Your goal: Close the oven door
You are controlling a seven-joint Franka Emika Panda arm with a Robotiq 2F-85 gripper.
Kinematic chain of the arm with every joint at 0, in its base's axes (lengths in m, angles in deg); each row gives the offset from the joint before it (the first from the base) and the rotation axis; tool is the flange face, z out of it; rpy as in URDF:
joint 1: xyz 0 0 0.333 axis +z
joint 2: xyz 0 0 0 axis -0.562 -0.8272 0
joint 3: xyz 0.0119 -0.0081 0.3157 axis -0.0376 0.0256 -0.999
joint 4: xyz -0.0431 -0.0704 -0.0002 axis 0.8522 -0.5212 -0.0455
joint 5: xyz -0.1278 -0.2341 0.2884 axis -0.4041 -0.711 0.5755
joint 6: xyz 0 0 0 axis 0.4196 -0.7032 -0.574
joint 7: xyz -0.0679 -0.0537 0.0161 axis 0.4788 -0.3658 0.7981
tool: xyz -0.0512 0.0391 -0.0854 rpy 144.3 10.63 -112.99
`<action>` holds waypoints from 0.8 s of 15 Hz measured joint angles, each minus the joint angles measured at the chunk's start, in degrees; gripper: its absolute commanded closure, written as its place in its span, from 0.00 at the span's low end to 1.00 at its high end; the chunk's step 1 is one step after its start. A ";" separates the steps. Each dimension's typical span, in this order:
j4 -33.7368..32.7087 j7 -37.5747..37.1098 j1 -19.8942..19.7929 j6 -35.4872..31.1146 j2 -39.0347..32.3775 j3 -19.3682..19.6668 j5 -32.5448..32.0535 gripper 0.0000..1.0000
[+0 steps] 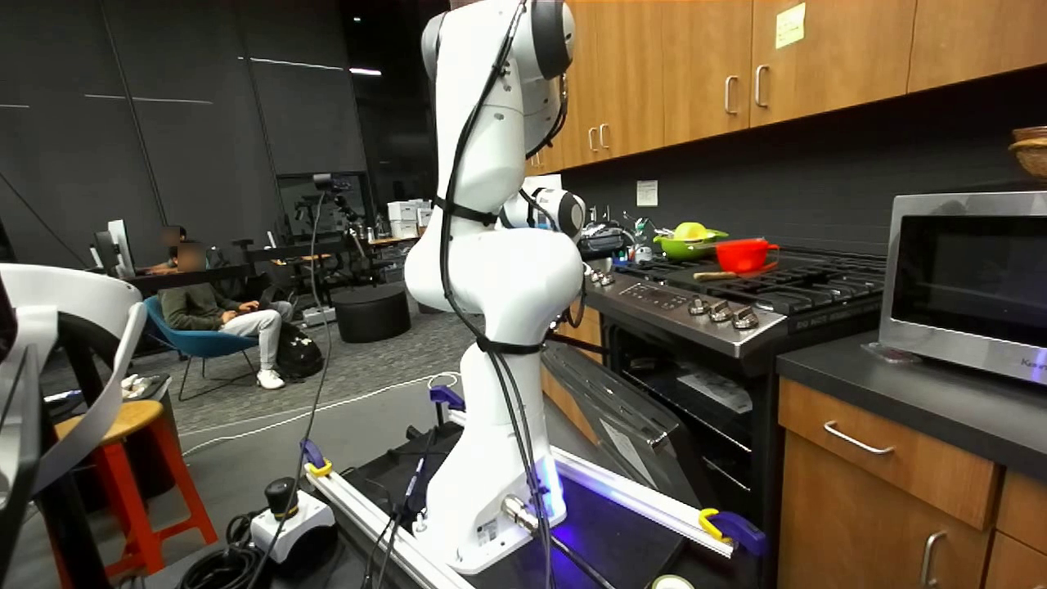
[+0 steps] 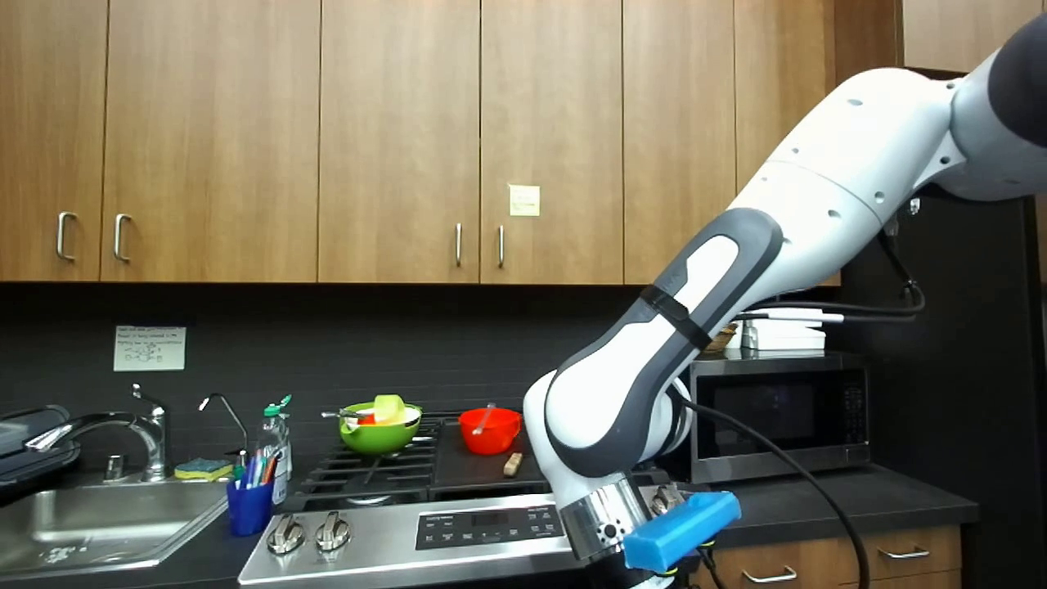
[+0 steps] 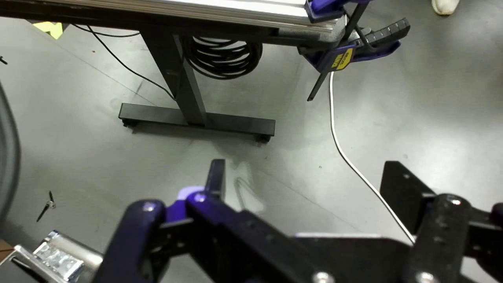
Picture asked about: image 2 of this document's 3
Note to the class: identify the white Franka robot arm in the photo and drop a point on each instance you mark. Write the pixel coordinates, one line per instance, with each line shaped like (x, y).
(828, 184)

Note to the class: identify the wooden upper cabinet door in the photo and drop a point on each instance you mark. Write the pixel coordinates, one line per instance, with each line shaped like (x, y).
(556, 100)
(34, 110)
(674, 110)
(396, 131)
(950, 33)
(218, 131)

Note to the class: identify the pale yellow square note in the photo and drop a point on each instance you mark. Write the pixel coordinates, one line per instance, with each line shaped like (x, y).
(525, 200)

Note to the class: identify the red pot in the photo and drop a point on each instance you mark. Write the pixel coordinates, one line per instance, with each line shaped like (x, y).
(489, 430)

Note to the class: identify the small wooden utensil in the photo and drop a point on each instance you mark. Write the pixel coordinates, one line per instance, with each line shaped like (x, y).
(512, 463)

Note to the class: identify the yellow green toy vegetables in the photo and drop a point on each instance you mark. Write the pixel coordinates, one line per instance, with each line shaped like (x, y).
(388, 411)

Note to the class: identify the yellow green toy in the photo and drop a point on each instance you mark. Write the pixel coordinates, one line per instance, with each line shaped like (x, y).
(378, 436)

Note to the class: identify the black cast iron stove grates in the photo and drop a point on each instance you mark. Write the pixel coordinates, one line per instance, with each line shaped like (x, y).
(413, 469)

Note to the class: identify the black stove control display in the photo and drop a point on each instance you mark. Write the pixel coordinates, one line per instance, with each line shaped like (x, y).
(489, 529)

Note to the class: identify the white box stack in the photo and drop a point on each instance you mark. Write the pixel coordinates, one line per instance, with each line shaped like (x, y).
(780, 334)

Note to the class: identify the stainless steel microwave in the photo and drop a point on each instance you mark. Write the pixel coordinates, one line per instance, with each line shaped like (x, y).
(786, 421)

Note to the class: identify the clear spray bottle green trigger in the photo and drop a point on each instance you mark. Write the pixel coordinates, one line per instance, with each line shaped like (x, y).
(283, 460)

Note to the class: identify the silver stove knob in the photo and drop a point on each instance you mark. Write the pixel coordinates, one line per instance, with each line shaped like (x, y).
(286, 535)
(332, 531)

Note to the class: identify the stainless steel stove range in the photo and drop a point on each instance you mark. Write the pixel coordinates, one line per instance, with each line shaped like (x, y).
(370, 561)

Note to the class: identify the colourful utensil bunch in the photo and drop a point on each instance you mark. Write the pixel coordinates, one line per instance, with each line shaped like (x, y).
(260, 466)

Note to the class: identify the small chrome gooseneck tap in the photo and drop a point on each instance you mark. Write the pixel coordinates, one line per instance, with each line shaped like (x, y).
(222, 406)

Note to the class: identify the wooden upper cabinet side panel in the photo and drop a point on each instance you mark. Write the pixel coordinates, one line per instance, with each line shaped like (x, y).
(786, 66)

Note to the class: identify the blue cup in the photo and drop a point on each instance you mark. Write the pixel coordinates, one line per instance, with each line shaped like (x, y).
(251, 508)

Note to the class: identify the yellow green sponge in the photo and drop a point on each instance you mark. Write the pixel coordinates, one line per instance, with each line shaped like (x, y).
(204, 469)

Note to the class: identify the wooden lower cabinet with drawers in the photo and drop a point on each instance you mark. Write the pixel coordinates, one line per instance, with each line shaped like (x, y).
(828, 561)

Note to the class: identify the chrome kitchen faucet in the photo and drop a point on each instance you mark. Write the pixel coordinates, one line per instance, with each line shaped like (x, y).
(135, 430)

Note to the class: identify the stainless steel sink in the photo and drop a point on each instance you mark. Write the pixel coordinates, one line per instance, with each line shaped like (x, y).
(100, 523)

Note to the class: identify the white wall sign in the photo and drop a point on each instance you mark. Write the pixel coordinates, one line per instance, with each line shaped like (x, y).
(148, 349)

